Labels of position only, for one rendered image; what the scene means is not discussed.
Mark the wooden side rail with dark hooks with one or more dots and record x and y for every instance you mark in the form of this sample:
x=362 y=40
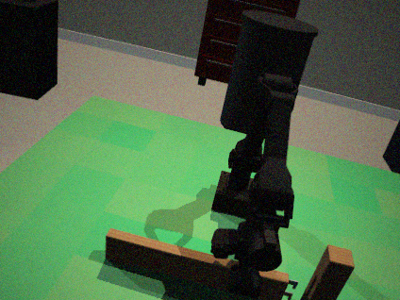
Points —
x=188 y=264

